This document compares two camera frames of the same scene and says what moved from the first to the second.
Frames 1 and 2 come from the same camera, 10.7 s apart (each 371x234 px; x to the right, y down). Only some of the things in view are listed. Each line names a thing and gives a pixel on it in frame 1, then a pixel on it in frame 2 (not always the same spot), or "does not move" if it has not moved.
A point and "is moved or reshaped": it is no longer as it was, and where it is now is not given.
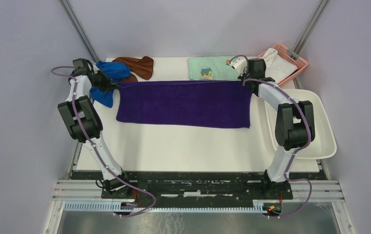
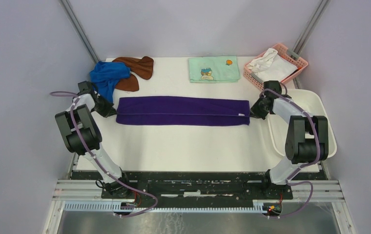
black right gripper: (243, 76) → (255, 112)
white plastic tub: (324, 145) does not move
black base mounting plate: (199, 186) does not move
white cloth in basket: (277, 67) does not move
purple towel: (201, 104) is moved or reshaped
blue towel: (115, 71) does not move
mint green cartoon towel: (211, 68) does not move
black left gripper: (109, 84) → (109, 110)
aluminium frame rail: (321, 190) does not move
